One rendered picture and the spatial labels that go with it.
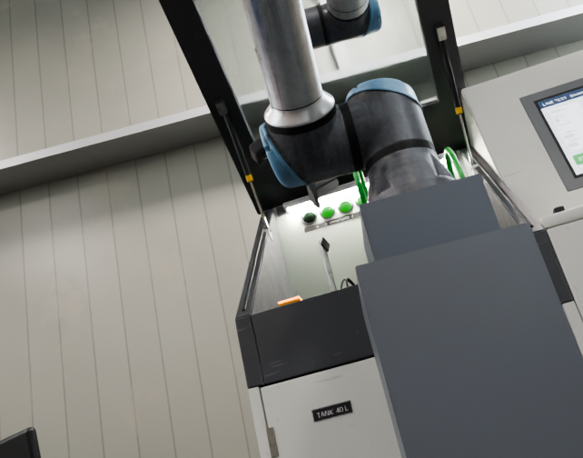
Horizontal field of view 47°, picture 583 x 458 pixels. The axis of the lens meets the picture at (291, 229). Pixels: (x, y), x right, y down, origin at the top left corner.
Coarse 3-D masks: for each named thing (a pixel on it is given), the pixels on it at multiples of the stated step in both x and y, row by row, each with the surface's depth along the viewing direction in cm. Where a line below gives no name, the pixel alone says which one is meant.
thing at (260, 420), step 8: (568, 304) 134; (568, 312) 134; (576, 312) 133; (568, 320) 133; (576, 320) 133; (576, 328) 132; (576, 336) 132; (248, 392) 145; (256, 392) 144; (256, 400) 144; (256, 408) 143; (256, 416) 142; (264, 416) 142; (256, 424) 142; (264, 424) 141; (256, 432) 141; (264, 432) 141; (264, 440) 140; (264, 448) 140; (264, 456) 139
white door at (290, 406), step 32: (288, 384) 143; (320, 384) 141; (352, 384) 140; (288, 416) 141; (320, 416) 139; (352, 416) 137; (384, 416) 136; (288, 448) 138; (320, 448) 137; (352, 448) 135; (384, 448) 134
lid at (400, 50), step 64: (192, 0) 179; (320, 0) 183; (384, 0) 184; (448, 0) 184; (192, 64) 190; (256, 64) 193; (320, 64) 194; (384, 64) 195; (256, 128) 205; (448, 128) 207; (256, 192) 217
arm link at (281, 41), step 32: (256, 0) 94; (288, 0) 94; (256, 32) 97; (288, 32) 96; (288, 64) 99; (288, 96) 102; (320, 96) 105; (288, 128) 104; (320, 128) 104; (288, 160) 107; (320, 160) 107; (352, 160) 108
